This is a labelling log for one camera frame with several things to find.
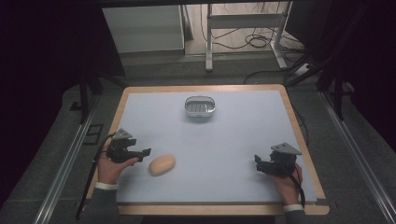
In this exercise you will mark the person's left hand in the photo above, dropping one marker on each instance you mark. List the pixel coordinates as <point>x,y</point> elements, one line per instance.
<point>110,169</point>

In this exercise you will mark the black metal stand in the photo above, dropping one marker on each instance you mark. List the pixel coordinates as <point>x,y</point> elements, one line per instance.
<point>85,90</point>
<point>337,90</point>

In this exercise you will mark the tan bread roll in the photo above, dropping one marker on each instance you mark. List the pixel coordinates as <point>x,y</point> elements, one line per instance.
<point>162,165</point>

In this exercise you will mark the white power strip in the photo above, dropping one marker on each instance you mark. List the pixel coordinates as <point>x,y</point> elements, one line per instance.
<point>301,70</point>

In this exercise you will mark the light blue table mat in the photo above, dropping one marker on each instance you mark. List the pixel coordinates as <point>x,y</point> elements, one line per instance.
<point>211,146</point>

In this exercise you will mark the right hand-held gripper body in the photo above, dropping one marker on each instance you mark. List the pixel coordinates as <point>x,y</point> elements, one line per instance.
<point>284,158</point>

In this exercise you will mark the white cabinet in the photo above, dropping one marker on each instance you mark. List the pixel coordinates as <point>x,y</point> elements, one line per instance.
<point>144,28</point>

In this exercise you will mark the white metal desk frame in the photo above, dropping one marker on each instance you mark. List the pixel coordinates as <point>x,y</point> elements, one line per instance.
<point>243,21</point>

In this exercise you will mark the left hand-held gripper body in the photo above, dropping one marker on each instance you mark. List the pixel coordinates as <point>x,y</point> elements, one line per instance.
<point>120,146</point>

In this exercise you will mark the metal floor rail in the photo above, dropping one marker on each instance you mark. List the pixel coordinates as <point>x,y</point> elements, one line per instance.
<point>358,155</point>
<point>62,171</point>

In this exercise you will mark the person's right hand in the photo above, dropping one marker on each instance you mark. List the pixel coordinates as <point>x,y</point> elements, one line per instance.
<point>288,188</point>

